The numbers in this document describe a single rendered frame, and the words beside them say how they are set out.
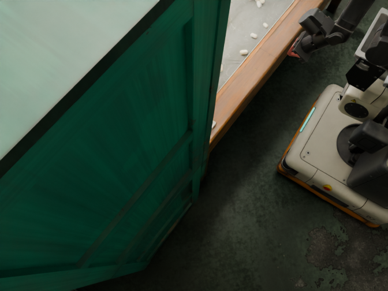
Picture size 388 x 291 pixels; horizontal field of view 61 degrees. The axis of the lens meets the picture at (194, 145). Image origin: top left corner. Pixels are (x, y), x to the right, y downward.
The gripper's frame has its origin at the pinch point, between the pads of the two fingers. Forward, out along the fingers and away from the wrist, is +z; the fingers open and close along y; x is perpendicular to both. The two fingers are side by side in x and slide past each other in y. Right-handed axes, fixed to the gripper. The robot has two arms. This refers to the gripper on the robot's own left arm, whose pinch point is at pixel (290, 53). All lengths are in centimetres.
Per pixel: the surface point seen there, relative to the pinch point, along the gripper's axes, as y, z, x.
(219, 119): 27.6, 26.4, 0.5
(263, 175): 13, 80, 64
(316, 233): 27, 59, 103
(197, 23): 55, -57, -38
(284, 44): -21.0, 23.5, 5.0
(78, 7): 67, -63, -48
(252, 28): -22.2, 33.7, -9.3
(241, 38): -14.7, 34.4, -10.5
